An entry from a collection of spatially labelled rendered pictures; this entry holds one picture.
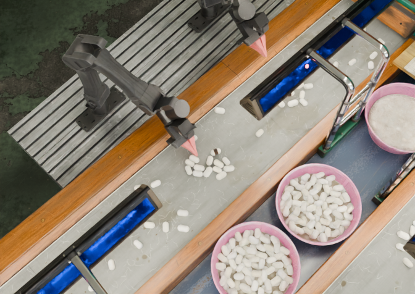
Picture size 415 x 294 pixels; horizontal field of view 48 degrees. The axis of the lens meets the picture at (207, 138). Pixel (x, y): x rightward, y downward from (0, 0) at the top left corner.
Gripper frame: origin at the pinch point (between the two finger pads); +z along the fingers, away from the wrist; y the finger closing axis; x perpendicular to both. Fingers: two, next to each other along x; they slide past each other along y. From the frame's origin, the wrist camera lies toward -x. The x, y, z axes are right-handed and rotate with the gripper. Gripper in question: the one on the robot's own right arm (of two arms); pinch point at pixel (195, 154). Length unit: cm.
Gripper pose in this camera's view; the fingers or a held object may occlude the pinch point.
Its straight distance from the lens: 158.1
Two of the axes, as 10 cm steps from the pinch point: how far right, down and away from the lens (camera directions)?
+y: 7.4, -6.2, 2.5
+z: 5.4, 7.8, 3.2
